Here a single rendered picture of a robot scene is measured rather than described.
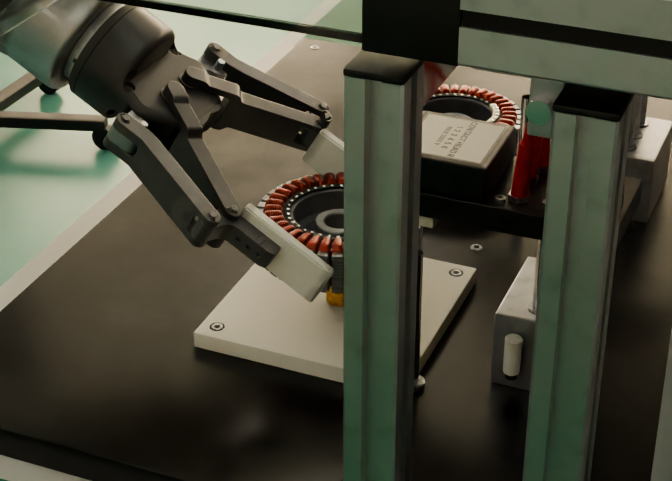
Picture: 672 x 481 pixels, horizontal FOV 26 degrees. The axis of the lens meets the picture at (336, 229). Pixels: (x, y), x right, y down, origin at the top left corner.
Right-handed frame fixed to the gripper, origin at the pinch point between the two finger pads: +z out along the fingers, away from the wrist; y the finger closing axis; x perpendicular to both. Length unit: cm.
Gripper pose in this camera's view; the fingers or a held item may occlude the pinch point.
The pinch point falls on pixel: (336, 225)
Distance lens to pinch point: 97.7
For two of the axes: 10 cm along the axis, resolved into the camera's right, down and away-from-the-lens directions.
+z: 7.9, 6.1, -0.4
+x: -4.6, 6.4, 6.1
